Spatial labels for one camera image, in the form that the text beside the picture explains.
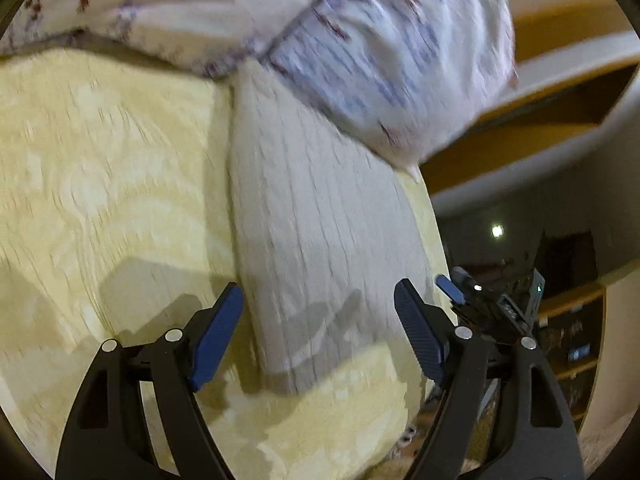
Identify grey cable knit sweater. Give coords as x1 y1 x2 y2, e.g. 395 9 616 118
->
229 61 433 394

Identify dark wooden side cabinet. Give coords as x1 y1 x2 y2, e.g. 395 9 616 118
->
439 228 609 430

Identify yellow floral bed sheet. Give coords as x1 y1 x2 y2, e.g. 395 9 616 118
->
0 46 454 480

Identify floral pink blue pillow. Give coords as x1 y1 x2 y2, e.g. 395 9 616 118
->
1 0 515 172

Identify wooden wall shelf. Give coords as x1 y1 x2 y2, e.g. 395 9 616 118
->
422 0 639 217

